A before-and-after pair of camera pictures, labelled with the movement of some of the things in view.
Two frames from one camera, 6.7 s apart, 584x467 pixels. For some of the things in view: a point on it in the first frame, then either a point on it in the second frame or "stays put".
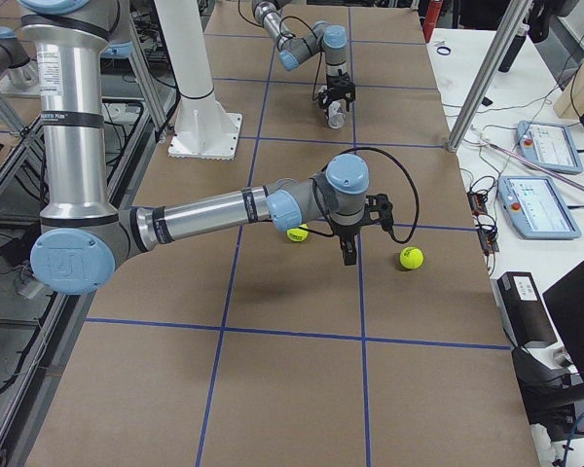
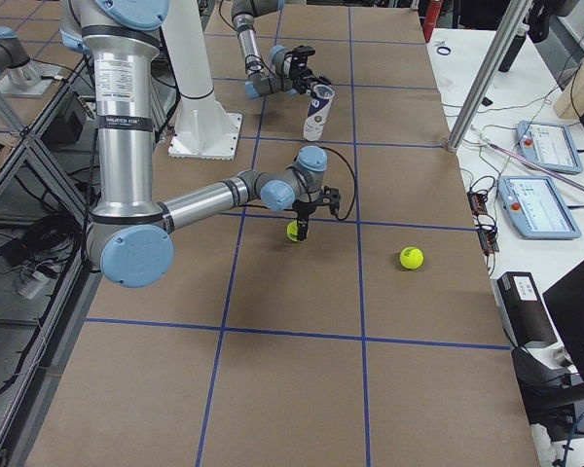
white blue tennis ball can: x=337 y=113 to x=318 y=111
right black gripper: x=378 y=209 to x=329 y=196
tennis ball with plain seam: x=298 y=234 stays put
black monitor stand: x=559 y=403 stays put
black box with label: x=523 y=309 stays put
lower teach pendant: x=534 y=208 stays put
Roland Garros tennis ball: x=412 y=258 stays put
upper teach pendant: x=549 y=145 stays put
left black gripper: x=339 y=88 to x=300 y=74
